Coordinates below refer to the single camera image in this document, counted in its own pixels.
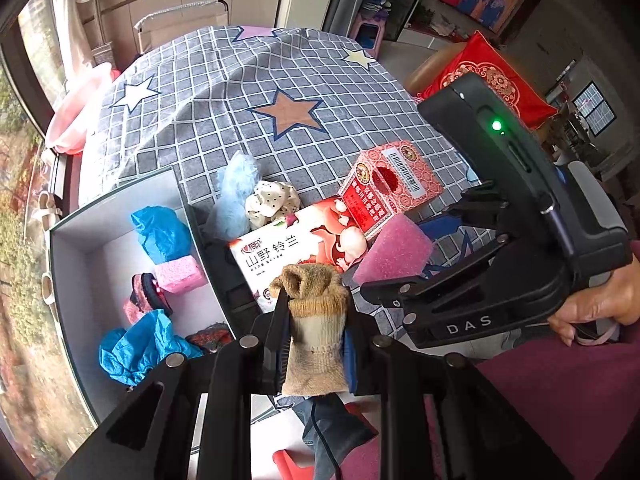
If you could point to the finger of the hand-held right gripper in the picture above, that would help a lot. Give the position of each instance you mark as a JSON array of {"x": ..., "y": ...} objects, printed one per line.
[
  {"x": 480, "y": 205},
  {"x": 450, "y": 272}
]

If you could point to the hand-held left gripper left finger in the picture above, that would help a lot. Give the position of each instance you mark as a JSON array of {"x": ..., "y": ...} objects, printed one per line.
[{"x": 272, "y": 355}]

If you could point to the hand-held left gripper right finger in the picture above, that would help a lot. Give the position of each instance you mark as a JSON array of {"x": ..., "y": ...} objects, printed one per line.
[{"x": 348, "y": 362}]

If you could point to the beige knitted sock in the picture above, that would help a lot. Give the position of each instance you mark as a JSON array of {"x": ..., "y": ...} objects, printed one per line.
[{"x": 315, "y": 330}]

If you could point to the pink wedge sponge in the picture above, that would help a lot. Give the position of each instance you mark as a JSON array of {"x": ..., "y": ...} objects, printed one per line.
[{"x": 395, "y": 250}]

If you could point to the grey and red sock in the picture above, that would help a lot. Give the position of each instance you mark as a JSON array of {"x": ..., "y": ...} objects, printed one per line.
[{"x": 210, "y": 338}]

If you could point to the pink block sponge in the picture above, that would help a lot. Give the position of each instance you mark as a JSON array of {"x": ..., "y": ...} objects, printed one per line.
[{"x": 180, "y": 276}]

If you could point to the blue plastic shoe cover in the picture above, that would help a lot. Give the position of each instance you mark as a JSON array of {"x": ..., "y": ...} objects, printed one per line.
[
  {"x": 160, "y": 232},
  {"x": 135, "y": 347}
]

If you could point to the pink and black sock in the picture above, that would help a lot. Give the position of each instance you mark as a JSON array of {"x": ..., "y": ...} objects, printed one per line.
[{"x": 145, "y": 297}]

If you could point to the grey storage box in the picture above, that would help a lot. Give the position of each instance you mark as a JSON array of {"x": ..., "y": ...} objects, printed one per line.
[{"x": 90, "y": 265}]

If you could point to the person's right hand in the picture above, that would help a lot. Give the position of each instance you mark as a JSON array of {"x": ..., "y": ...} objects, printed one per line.
[{"x": 600, "y": 300}]

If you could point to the person's jeans leg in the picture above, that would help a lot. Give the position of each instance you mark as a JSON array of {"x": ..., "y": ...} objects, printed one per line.
[{"x": 335, "y": 430}]

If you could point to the red patterned tissue box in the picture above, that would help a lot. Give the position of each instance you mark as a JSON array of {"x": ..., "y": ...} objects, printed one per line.
[{"x": 395, "y": 185}]

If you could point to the floral tissue pack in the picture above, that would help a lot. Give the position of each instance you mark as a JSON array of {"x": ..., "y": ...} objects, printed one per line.
[{"x": 295, "y": 255}]

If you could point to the red plastic object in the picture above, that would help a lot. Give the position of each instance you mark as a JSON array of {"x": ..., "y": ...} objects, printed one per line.
[{"x": 292, "y": 466}]

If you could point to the red embroidered cushion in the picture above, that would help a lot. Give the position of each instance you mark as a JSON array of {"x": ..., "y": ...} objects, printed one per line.
[{"x": 480, "y": 80}]

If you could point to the barred window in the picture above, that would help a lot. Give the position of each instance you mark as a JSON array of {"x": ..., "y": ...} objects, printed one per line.
[{"x": 597, "y": 107}]

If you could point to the brown sofa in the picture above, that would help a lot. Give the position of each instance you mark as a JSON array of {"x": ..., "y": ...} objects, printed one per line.
[{"x": 432, "y": 65}]

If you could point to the white polka-dot scrunchie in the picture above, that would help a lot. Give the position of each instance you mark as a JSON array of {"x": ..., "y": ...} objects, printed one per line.
[{"x": 270, "y": 202}]

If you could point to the light blue fluffy cloth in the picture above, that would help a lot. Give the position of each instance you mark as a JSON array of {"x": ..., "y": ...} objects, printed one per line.
[{"x": 232, "y": 195}]

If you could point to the person's maroon clothing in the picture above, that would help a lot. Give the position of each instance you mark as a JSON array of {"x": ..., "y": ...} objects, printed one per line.
[{"x": 560, "y": 400}]

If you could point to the pink plastic stool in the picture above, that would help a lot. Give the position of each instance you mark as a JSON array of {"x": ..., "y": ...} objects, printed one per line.
[{"x": 367, "y": 32}]

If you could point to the grey checked star blanket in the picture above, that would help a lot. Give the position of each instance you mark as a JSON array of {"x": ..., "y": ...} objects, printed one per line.
[{"x": 225, "y": 100}]

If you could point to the pink plastic basin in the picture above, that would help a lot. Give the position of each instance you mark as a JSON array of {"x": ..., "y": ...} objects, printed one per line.
[{"x": 80, "y": 115}]

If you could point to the white folding rack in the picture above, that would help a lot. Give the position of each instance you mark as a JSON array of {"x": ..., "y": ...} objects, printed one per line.
[{"x": 180, "y": 10}]

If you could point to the sheer pink curtain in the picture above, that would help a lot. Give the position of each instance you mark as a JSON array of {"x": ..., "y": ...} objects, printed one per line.
[{"x": 70, "y": 25}]

